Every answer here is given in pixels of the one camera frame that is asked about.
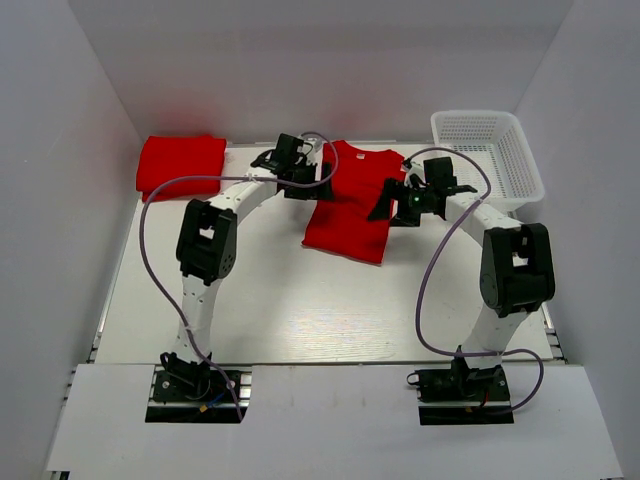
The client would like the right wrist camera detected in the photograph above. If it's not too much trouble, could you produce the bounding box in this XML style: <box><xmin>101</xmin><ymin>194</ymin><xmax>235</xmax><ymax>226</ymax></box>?
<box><xmin>402</xmin><ymin>159</ymin><xmax>426</xmax><ymax>188</ymax></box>

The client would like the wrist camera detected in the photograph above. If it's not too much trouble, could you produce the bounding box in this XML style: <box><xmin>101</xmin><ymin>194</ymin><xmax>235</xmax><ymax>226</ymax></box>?
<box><xmin>301</xmin><ymin>132</ymin><xmax>324</xmax><ymax>159</ymax></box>
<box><xmin>402</xmin><ymin>159</ymin><xmax>426</xmax><ymax>188</ymax></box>

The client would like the white plastic basket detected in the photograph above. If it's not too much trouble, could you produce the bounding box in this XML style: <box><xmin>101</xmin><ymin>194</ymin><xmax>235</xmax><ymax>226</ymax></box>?
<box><xmin>431</xmin><ymin>110</ymin><xmax>545</xmax><ymax>212</ymax></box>

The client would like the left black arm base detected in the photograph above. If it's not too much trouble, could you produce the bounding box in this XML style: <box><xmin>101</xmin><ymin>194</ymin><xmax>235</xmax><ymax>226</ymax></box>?
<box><xmin>145</xmin><ymin>367</ymin><xmax>241</xmax><ymax>425</ymax></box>

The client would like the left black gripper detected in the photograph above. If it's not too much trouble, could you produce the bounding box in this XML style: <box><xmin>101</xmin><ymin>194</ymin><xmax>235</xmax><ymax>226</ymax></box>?
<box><xmin>284</xmin><ymin>160</ymin><xmax>334</xmax><ymax>202</ymax></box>

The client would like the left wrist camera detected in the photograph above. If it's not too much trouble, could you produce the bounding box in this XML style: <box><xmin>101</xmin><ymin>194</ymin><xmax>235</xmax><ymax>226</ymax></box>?
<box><xmin>301</xmin><ymin>132</ymin><xmax>324</xmax><ymax>159</ymax></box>

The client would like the folded red t shirt stack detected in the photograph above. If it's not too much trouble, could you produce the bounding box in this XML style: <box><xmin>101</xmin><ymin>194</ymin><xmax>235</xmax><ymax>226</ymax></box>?
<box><xmin>136</xmin><ymin>135</ymin><xmax>227</xmax><ymax>202</ymax></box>

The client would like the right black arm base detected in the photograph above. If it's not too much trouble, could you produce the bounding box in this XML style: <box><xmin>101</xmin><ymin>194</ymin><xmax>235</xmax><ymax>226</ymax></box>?
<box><xmin>406</xmin><ymin>358</ymin><xmax>514</xmax><ymax>426</ymax></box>

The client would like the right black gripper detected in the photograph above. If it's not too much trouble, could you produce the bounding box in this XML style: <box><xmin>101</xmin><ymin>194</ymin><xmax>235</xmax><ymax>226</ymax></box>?
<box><xmin>367</xmin><ymin>177</ymin><xmax>435</xmax><ymax>227</ymax></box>

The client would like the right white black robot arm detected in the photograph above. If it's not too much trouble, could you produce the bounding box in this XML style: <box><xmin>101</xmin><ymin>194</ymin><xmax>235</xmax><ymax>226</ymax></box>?
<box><xmin>368</xmin><ymin>150</ymin><xmax>555</xmax><ymax>399</ymax></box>

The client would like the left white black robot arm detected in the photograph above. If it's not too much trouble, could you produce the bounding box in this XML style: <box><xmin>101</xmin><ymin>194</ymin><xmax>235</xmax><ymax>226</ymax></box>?
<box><xmin>161</xmin><ymin>132</ymin><xmax>337</xmax><ymax>399</ymax></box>

